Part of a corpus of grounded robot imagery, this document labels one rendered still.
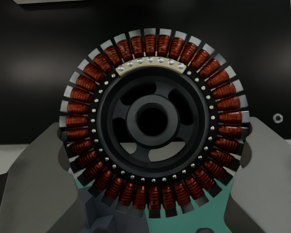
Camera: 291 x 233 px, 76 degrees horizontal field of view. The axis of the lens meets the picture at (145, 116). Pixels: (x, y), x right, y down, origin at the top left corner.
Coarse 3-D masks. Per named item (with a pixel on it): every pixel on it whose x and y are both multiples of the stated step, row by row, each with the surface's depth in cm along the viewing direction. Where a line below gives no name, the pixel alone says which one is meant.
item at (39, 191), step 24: (48, 144) 10; (24, 168) 8; (48, 168) 8; (24, 192) 7; (48, 192) 7; (72, 192) 7; (0, 216) 6; (24, 216) 6; (48, 216) 6; (72, 216) 7
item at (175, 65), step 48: (96, 48) 12; (144, 48) 11; (192, 48) 11; (96, 96) 11; (144, 96) 12; (192, 96) 12; (240, 96) 11; (96, 144) 11; (144, 144) 11; (192, 144) 12; (240, 144) 11; (96, 192) 11; (144, 192) 10; (192, 192) 10
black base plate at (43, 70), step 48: (0, 0) 20; (96, 0) 19; (144, 0) 19; (192, 0) 18; (240, 0) 18; (288, 0) 18; (0, 48) 19; (48, 48) 19; (240, 48) 18; (288, 48) 18; (0, 96) 19; (48, 96) 19; (288, 96) 17; (0, 144) 19
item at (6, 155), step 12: (132, 144) 20; (168, 144) 20; (180, 144) 20; (0, 156) 21; (12, 156) 21; (156, 156) 20; (168, 156) 20; (240, 156) 19; (0, 168) 21; (240, 168) 19
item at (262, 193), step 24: (264, 144) 9; (288, 144) 9; (264, 168) 8; (288, 168) 8; (240, 192) 7; (264, 192) 7; (288, 192) 7; (240, 216) 6; (264, 216) 6; (288, 216) 6
